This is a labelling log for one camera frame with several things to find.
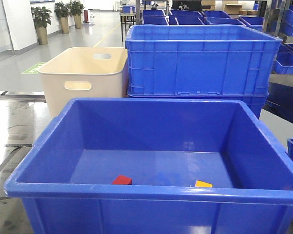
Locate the red cube block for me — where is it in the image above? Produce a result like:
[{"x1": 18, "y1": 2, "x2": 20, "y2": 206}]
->
[{"x1": 112, "y1": 175, "x2": 132, "y2": 185}]

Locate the potted plant left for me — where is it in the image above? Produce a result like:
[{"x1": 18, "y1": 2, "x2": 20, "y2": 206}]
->
[{"x1": 31, "y1": 6, "x2": 52, "y2": 45}]

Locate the potted plant right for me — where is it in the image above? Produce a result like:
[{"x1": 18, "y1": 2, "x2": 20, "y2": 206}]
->
[{"x1": 69, "y1": 0, "x2": 84, "y2": 29}]

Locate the beige plastic bin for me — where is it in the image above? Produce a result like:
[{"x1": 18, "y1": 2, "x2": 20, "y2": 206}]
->
[{"x1": 38, "y1": 47, "x2": 129, "y2": 117}]

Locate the tall blue crate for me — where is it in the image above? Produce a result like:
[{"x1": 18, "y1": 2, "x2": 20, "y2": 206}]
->
[{"x1": 125, "y1": 25, "x2": 281, "y2": 96}]

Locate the potted plant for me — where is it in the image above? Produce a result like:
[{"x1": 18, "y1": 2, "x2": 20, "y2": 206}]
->
[
  {"x1": 31, "y1": 6, "x2": 52, "y2": 45},
  {"x1": 69, "y1": 0, "x2": 84, "y2": 29},
  {"x1": 54, "y1": 1, "x2": 70, "y2": 34}
]

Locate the large blue target bin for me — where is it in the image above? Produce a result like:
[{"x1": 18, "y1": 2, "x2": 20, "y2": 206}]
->
[{"x1": 4, "y1": 98, "x2": 293, "y2": 234}]

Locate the potted plant middle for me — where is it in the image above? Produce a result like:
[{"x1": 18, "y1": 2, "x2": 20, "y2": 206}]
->
[{"x1": 54, "y1": 1, "x2": 70, "y2": 34}]

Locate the yellow studded toy brick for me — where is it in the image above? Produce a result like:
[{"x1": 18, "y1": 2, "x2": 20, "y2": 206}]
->
[{"x1": 195, "y1": 180, "x2": 213, "y2": 188}]

